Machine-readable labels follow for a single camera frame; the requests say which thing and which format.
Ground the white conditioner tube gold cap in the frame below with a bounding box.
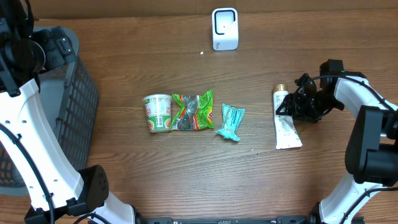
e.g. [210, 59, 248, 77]
[272, 84, 302, 149]

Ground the teal snack packet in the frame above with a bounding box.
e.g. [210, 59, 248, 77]
[216, 103, 246, 141]

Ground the green snack bag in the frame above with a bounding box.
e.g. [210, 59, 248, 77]
[171, 90, 214, 131]

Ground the instant noodle cup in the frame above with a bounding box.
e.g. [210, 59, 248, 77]
[143, 94, 172, 133]

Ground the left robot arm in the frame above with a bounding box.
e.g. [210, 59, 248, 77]
[1, 1, 139, 223]

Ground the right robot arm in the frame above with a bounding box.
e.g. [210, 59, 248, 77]
[273, 59, 397, 224]

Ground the white barcode scanner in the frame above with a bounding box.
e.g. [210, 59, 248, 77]
[211, 7, 239, 51]

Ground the grey plastic shopping basket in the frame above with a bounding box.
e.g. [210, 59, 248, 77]
[0, 26, 100, 197]

